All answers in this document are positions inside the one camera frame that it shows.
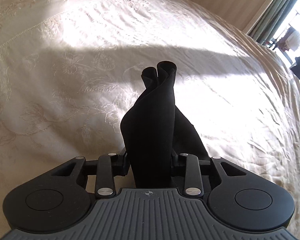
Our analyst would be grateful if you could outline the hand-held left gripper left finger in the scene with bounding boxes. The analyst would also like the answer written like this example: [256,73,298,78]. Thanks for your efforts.
[49,149,130,197]

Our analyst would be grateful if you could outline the grey-green curtain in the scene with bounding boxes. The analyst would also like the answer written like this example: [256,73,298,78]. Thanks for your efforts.
[247,0,300,44]

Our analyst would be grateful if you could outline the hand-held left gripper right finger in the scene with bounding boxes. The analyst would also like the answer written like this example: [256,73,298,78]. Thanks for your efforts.
[170,152,251,197]

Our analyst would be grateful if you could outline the black pants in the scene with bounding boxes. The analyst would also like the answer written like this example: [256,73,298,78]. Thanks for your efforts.
[120,60,211,188]

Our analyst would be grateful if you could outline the beige embroidered bedspread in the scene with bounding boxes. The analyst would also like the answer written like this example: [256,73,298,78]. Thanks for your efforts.
[0,0,300,240]

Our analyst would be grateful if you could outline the white hanging cloth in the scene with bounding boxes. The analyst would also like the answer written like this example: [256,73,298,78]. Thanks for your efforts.
[284,27,300,50]

